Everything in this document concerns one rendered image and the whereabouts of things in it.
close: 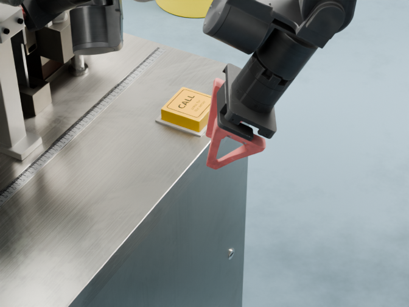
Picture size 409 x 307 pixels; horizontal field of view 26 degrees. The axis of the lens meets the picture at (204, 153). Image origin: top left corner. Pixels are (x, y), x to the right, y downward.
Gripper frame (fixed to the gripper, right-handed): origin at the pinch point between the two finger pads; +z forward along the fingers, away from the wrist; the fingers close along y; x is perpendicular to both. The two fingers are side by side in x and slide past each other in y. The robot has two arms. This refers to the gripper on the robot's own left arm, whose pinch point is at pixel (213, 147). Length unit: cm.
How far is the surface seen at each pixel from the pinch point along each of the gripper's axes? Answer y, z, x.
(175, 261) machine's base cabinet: -14.8, 34.2, 12.7
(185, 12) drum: -207, 92, 44
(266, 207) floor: -101, 82, 67
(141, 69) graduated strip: -39.1, 18.5, -2.9
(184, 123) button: -22.8, 14.0, 3.1
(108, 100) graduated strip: -30.2, 20.9, -7.3
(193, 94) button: -28.6, 12.0, 3.7
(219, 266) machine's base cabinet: -28, 44, 27
